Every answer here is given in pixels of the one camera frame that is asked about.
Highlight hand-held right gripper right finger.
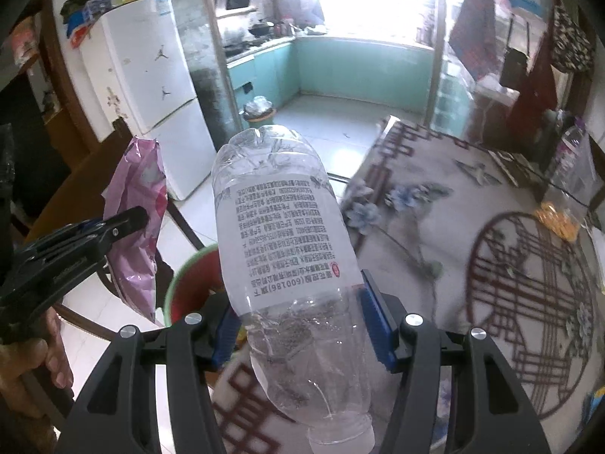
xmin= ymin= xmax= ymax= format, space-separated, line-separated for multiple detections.
xmin=360 ymin=269 xmax=551 ymax=454

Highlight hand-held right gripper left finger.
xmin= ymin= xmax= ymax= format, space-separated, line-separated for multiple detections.
xmin=57 ymin=291 xmax=242 ymax=454

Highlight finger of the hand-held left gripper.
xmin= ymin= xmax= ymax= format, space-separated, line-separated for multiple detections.
xmin=14 ymin=205 xmax=149 ymax=289

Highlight pink plastic bag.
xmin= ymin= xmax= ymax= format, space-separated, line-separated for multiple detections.
xmin=101 ymin=135 xmax=168 ymax=320

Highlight crushed clear plastic bottle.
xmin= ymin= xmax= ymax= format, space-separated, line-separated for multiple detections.
xmin=210 ymin=124 xmax=376 ymax=446

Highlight person's left hand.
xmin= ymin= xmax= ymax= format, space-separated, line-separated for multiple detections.
xmin=0 ymin=309 xmax=75 ymax=436

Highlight carved wooden chair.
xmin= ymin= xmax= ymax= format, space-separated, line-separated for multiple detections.
xmin=23 ymin=116 xmax=209 ymax=336

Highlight printed floral tablecloth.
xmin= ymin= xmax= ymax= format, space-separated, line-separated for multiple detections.
xmin=208 ymin=116 xmax=605 ymax=454

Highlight white refrigerator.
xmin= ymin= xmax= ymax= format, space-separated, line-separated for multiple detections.
xmin=78 ymin=0 xmax=216 ymax=202

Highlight small green kitchen bin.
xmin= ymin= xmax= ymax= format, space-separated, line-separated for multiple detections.
xmin=242 ymin=96 xmax=277 ymax=131

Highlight dark magazine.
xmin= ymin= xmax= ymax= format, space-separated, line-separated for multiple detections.
xmin=487 ymin=149 xmax=544 ymax=194

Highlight blue package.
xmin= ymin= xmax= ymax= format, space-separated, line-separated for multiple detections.
xmin=84 ymin=0 xmax=114 ymax=20

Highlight clear bag of orange snacks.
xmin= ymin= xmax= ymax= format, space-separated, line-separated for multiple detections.
xmin=534 ymin=132 xmax=601 ymax=242

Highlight dark cloth bundle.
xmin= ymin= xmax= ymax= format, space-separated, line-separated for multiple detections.
xmin=61 ymin=0 xmax=107 ymax=17

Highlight teal kitchen base cabinets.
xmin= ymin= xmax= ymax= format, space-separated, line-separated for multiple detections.
xmin=226 ymin=35 xmax=436 ymax=114

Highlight upright plastic bottle purple label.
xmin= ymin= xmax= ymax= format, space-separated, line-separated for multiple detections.
xmin=551 ymin=120 xmax=591 ymax=190

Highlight dark red garment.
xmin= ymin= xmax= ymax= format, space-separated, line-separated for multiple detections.
xmin=508 ymin=33 xmax=558 ymax=128

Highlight black handbag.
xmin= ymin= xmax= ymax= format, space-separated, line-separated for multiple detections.
xmin=500 ymin=47 xmax=529 ymax=90

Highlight plaid hanging cloth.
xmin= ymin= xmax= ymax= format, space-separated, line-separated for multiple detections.
xmin=448 ymin=0 xmax=502 ymax=81

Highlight patterned tote bag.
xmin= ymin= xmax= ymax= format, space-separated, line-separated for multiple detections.
xmin=551 ymin=0 xmax=594 ymax=74

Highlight red wall hanging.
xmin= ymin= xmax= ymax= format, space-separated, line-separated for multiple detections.
xmin=9 ymin=14 xmax=41 ymax=64

